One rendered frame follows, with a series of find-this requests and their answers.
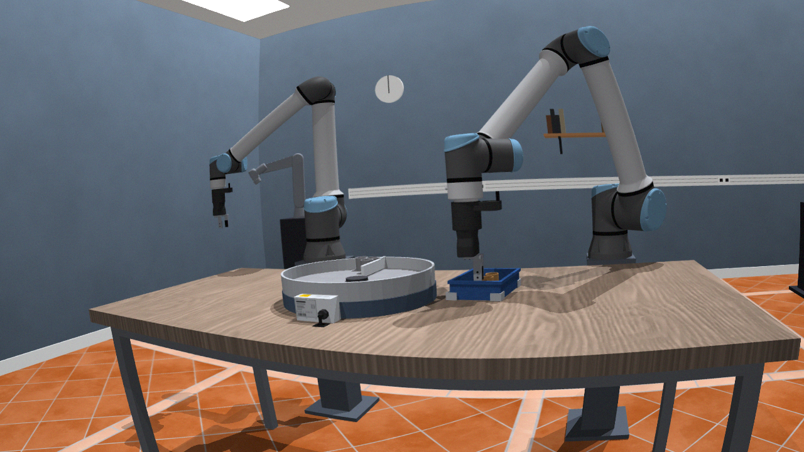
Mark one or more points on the white ceiling light panel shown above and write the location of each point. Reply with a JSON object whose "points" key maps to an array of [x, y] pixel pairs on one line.
{"points": [[235, 7]]}

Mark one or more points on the white control box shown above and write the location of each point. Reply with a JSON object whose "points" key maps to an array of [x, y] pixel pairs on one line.
{"points": [[311, 306]]}

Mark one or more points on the wooden table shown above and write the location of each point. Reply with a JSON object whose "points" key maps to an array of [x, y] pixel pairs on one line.
{"points": [[565, 326]]}

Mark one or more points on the black upright board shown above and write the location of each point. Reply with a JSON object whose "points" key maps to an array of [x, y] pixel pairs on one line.
{"points": [[799, 251]]}

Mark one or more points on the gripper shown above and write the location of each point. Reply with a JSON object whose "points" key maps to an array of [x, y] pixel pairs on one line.
{"points": [[218, 202], [467, 229]]}

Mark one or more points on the white wall rail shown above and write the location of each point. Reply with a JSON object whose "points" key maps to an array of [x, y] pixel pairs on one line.
{"points": [[691, 181]]}

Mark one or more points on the white wall clock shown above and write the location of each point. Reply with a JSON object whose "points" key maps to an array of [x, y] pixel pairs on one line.
{"points": [[389, 89]]}

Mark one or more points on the grey turntable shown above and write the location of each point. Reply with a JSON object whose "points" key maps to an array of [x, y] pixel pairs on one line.
{"points": [[389, 290]]}

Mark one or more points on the grey jointed stand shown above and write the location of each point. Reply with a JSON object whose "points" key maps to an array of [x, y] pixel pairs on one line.
{"points": [[290, 164]]}

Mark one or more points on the wooden wall shelf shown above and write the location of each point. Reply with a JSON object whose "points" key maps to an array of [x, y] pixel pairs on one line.
{"points": [[578, 134]]}

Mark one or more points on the black box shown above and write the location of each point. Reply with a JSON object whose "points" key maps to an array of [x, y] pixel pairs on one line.
{"points": [[292, 242]]}

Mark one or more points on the blue crate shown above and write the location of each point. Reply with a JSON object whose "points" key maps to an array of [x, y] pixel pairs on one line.
{"points": [[468, 290]]}

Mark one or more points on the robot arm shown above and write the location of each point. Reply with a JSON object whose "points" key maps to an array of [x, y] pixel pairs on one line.
{"points": [[270, 125], [622, 125]]}

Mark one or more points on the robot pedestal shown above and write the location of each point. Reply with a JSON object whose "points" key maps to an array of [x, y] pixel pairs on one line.
{"points": [[342, 398], [597, 414]]}

